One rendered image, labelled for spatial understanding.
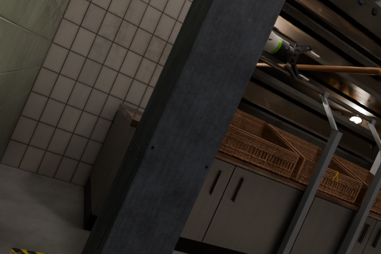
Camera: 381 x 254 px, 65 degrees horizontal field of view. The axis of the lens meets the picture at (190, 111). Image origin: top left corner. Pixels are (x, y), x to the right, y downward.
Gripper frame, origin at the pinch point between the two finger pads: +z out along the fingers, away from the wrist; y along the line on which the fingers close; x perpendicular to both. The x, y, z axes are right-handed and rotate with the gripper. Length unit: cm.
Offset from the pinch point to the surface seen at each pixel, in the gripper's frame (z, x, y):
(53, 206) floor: -92, -23, 119
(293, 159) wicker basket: 20, -6, 50
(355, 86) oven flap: 80, -41, -20
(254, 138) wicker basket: -10.0, -6.6, 47.5
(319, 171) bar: 32, 4, 50
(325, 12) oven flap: 37, -56, -61
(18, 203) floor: -107, -18, 119
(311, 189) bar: 32, 4, 61
